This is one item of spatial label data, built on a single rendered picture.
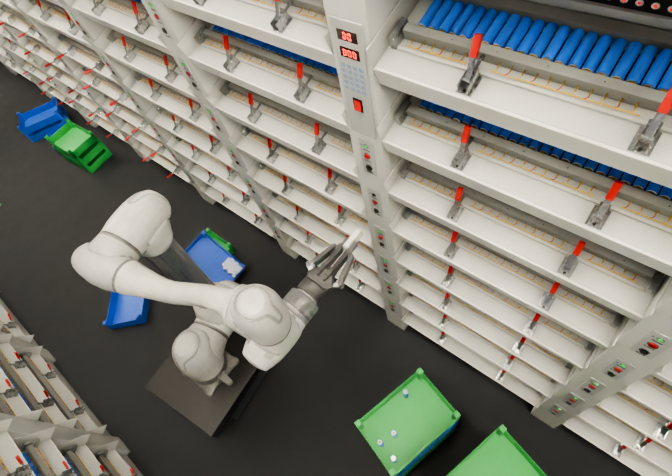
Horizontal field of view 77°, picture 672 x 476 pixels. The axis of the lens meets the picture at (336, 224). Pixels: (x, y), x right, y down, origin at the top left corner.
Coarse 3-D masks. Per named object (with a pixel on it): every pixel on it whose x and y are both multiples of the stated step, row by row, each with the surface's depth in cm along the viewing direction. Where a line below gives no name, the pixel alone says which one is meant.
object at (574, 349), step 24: (408, 264) 141; (432, 264) 138; (456, 288) 133; (480, 288) 131; (504, 312) 126; (528, 312) 124; (528, 336) 122; (552, 336) 120; (576, 336) 118; (576, 360) 116
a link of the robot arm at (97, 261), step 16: (96, 240) 120; (112, 240) 120; (80, 256) 118; (96, 256) 118; (112, 256) 118; (128, 256) 121; (80, 272) 118; (96, 272) 116; (112, 272) 115; (112, 288) 116
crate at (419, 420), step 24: (408, 384) 157; (432, 384) 151; (384, 408) 154; (408, 408) 153; (432, 408) 151; (384, 432) 150; (408, 432) 148; (432, 432) 147; (384, 456) 146; (408, 456) 144
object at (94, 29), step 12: (84, 24) 164; (96, 24) 167; (96, 36) 169; (96, 48) 176; (108, 60) 178; (120, 72) 183; (120, 84) 194; (144, 108) 199; (168, 132) 215; (180, 156) 228
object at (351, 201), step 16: (240, 128) 156; (240, 144) 158; (256, 144) 155; (288, 160) 148; (304, 160) 146; (288, 176) 149; (304, 176) 144; (320, 176) 141; (320, 192) 140; (336, 192) 137; (352, 192) 135; (352, 208) 134
